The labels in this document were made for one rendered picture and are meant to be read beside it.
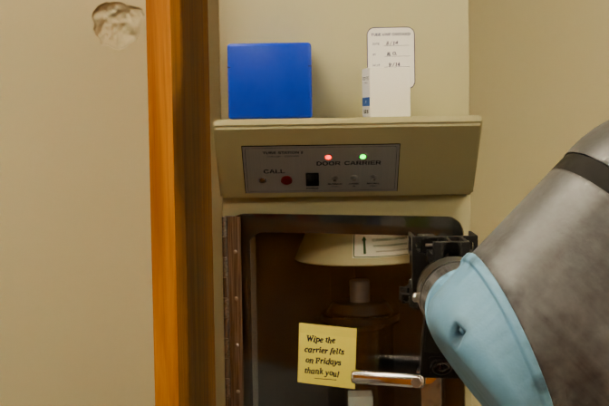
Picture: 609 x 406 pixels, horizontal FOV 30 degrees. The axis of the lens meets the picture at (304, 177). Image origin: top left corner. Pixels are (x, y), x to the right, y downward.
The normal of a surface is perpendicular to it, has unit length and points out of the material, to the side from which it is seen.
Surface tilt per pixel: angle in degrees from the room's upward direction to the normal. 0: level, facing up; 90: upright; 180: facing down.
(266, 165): 135
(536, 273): 59
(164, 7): 90
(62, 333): 90
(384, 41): 90
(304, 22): 90
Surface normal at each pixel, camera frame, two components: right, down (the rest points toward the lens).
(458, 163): 0.00, 0.74
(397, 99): 0.13, 0.05
